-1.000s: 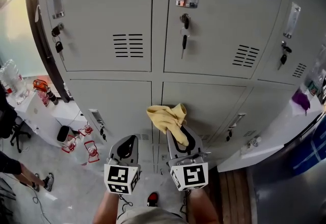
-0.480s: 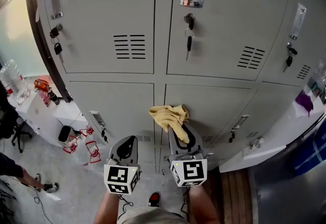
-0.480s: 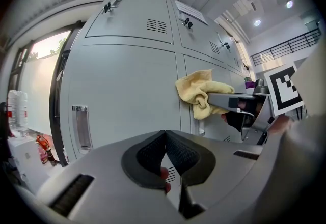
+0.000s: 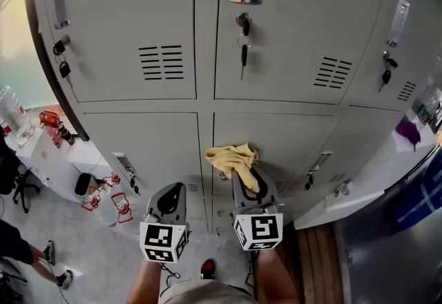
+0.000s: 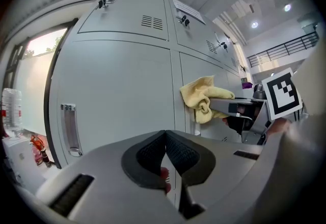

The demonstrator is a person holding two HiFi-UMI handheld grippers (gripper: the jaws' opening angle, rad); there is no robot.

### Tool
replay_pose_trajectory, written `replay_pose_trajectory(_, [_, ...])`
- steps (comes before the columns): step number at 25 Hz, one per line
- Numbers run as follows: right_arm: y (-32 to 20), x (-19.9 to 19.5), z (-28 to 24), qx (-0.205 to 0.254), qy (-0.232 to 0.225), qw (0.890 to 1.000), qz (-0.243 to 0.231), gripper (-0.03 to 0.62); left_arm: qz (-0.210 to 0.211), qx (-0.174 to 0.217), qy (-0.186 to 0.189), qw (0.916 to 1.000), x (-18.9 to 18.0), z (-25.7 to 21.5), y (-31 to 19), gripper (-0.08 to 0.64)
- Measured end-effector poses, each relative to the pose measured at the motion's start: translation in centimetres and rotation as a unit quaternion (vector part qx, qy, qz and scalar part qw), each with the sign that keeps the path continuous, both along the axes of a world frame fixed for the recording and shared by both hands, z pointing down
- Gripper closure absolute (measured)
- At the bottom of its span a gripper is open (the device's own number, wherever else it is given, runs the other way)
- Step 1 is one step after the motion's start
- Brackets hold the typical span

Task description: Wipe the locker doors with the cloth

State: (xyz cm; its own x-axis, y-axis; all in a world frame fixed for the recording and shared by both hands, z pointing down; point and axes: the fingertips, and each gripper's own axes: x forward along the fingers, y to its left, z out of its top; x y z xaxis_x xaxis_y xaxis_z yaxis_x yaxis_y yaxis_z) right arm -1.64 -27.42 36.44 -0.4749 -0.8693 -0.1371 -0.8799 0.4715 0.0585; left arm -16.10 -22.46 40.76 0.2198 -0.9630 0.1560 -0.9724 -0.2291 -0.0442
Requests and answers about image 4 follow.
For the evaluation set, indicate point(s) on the small clear plastic bottle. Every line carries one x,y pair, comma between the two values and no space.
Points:
340,192

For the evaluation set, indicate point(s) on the person's black shorts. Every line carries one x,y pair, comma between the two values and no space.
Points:
241,289

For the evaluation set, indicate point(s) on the purple cloth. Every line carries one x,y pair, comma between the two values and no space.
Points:
409,130

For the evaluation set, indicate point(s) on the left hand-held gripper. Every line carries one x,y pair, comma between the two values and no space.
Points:
162,240

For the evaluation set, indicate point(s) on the person's right forearm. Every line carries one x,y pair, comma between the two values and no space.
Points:
276,278

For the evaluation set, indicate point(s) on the black cylinder bottle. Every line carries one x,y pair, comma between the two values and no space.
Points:
66,133

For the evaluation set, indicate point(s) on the orange tool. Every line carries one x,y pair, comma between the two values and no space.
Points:
50,118

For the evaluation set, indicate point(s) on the wooden plank platform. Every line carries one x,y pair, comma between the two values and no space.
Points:
317,261

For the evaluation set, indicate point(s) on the black office chair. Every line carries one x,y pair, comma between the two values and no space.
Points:
24,188

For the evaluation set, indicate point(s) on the grey metal locker cabinet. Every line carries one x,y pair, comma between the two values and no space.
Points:
138,12

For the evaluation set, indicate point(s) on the blue barrel with tape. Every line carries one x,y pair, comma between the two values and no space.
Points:
423,192

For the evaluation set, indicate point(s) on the yellow cleaning cloth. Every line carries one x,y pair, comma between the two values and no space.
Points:
231,159

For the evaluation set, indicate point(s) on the person's left forearm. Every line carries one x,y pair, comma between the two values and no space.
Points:
145,282

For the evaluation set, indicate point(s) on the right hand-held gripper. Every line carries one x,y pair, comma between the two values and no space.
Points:
259,226

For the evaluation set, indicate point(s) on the red and black shoe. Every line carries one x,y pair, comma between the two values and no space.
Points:
208,268

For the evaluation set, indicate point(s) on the white metal locker door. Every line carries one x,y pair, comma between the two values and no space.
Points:
283,137

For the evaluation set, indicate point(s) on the large clear water bottle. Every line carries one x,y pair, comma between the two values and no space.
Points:
14,116

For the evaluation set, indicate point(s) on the red patterned packet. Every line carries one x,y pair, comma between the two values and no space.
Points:
53,137

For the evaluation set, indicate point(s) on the person's beige shirt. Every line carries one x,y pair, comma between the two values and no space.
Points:
207,294

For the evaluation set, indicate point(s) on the black rounded container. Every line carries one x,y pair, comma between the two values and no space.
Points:
83,184

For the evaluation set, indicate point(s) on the clear bottle green label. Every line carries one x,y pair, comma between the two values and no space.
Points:
428,95

